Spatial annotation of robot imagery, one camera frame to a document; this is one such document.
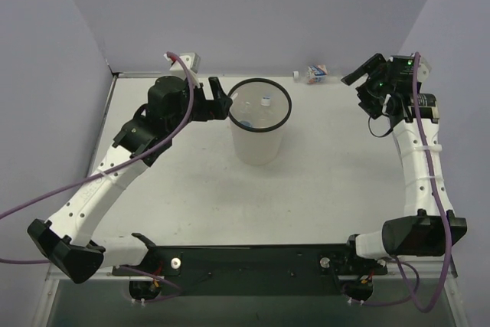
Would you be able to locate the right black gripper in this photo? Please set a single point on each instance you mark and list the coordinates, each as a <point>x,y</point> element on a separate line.
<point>369,84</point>

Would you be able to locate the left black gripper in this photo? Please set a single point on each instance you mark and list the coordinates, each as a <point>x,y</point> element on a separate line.
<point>209,101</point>

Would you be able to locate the white bin with black rim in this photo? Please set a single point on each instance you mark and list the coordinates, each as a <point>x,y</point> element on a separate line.
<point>259,145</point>

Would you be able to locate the clear crushed plastic bottle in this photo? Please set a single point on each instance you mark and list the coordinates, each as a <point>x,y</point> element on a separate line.
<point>265,113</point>

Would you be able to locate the white blue label plastic bottle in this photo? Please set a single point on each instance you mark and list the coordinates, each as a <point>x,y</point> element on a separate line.
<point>313,74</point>

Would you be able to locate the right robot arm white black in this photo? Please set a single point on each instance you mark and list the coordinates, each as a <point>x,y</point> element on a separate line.
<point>428,217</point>

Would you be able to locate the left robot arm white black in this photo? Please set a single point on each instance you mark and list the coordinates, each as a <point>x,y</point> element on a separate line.
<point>65,238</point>

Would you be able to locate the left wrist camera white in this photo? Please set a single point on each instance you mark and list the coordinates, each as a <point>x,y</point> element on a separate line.
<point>191,60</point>

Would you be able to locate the aluminium back rail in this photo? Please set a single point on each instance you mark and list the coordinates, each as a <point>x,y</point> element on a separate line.
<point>156,74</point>

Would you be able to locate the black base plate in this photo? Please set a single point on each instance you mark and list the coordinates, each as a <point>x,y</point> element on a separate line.
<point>257,270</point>

